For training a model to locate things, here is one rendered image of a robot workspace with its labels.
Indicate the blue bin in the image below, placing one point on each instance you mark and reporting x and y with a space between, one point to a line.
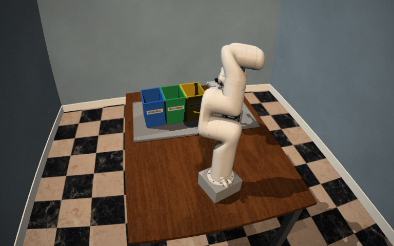
153 102

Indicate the green returns bin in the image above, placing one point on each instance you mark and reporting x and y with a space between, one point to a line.
174 105

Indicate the yellow open-top bin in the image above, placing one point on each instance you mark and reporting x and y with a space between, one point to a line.
193 93

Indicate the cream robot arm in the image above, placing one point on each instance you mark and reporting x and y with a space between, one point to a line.
227 100

